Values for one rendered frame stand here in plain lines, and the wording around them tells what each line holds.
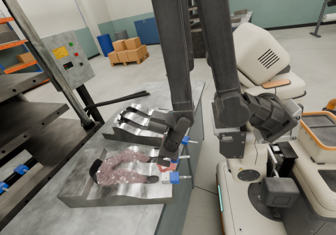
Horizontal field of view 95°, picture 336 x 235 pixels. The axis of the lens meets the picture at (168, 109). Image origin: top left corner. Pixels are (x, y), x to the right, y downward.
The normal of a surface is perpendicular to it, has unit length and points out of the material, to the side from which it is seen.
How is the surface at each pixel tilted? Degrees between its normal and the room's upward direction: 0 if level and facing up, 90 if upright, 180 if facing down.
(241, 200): 0
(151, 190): 0
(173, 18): 90
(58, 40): 90
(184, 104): 90
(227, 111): 90
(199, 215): 0
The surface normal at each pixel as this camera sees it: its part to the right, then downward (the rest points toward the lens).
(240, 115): -0.14, 0.58
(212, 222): -0.19, -0.81
